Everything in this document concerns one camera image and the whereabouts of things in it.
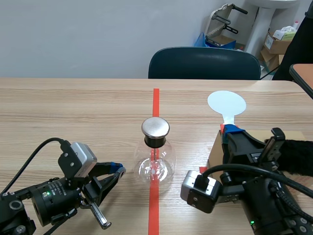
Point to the desk with black edge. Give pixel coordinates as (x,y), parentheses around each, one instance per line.
(303,76)

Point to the folded hand cart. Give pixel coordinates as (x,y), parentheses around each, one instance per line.
(218,19)

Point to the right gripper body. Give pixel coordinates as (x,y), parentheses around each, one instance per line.
(244,160)

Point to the dark blue chair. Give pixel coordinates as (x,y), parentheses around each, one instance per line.
(203,63)

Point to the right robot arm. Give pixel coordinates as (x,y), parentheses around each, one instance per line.
(266,208)

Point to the blue plastic bag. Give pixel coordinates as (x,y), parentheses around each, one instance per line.
(201,40)

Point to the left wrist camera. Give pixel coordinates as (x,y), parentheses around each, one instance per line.
(82,156)

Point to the white wash basin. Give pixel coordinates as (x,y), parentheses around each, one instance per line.
(259,24)

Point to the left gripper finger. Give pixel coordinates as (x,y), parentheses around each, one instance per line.
(113,181)
(107,167)

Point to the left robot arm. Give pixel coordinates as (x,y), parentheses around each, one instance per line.
(12,215)

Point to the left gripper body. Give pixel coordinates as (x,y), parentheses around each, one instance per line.
(56,198)

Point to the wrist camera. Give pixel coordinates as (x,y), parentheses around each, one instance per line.
(82,156)
(200,193)

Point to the brown cardboard box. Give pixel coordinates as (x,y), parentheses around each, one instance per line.
(277,45)
(270,61)

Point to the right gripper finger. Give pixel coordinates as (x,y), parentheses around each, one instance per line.
(242,144)

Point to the patch of black fur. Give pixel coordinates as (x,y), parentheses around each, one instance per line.
(296,156)

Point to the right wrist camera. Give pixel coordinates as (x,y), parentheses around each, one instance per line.
(200,193)

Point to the clear glass flask metal disc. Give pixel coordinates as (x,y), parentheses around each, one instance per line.
(155,156)

